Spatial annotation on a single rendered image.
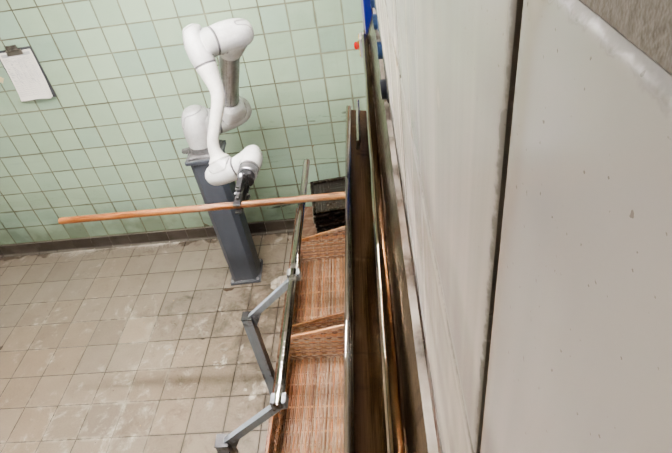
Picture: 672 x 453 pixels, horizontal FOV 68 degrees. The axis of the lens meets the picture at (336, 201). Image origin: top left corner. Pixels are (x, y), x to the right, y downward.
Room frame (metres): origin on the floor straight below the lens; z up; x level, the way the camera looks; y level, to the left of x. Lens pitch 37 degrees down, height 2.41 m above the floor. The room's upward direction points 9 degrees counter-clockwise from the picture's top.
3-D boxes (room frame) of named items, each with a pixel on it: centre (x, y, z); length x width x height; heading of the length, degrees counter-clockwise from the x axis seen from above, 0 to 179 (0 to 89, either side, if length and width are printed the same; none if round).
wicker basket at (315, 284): (1.63, 0.05, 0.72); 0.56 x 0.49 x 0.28; 174
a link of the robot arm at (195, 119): (2.51, 0.68, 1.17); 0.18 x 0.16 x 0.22; 119
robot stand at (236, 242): (2.51, 0.69, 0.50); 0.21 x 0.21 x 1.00; 86
